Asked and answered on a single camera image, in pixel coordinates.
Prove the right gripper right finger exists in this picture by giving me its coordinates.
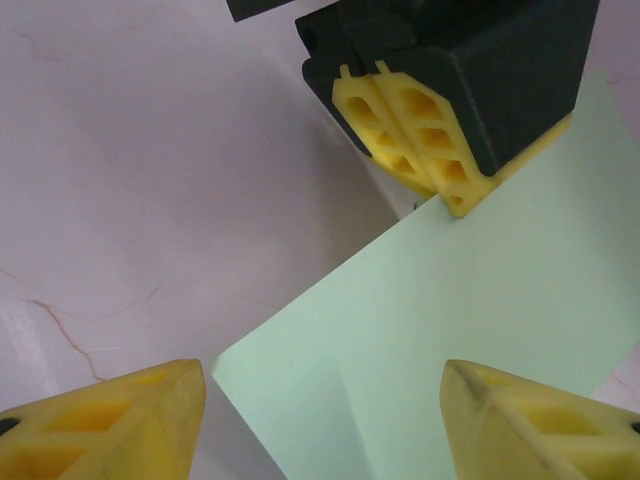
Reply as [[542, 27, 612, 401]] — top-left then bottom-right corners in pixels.
[[439, 358, 640, 480]]

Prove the light green paper sheet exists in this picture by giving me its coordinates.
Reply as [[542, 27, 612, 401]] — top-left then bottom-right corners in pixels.
[[212, 67, 640, 480]]

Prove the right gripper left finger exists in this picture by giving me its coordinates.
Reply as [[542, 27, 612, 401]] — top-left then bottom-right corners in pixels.
[[0, 357, 207, 480]]

